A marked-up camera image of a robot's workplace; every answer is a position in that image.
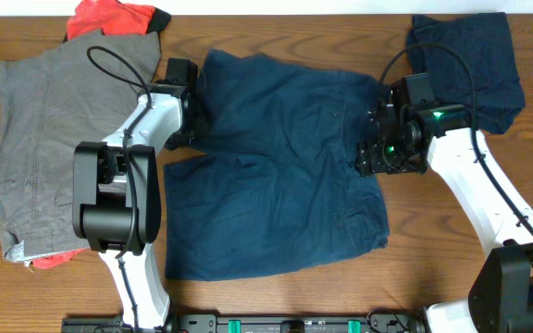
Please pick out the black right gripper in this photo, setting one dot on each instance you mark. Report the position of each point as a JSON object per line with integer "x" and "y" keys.
{"x": 369, "y": 154}

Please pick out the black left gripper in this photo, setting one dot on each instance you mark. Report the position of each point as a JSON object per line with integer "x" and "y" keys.
{"x": 176, "y": 142}

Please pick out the dark blue shorts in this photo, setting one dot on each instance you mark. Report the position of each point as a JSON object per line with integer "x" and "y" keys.
{"x": 274, "y": 188}

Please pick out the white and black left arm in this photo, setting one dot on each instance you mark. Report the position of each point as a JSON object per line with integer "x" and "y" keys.
{"x": 116, "y": 203}

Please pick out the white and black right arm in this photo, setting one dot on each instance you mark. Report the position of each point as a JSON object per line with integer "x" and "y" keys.
{"x": 501, "y": 298}

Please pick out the red and black garment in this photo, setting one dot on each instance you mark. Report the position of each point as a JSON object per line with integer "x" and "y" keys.
{"x": 112, "y": 17}

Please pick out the grey shorts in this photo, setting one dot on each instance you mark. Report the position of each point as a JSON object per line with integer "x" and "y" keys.
{"x": 83, "y": 90}

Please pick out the folded dark blue garment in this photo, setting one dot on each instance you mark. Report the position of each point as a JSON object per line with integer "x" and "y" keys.
{"x": 484, "y": 42}

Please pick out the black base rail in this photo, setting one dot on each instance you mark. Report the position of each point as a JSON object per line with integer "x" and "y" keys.
{"x": 376, "y": 322}

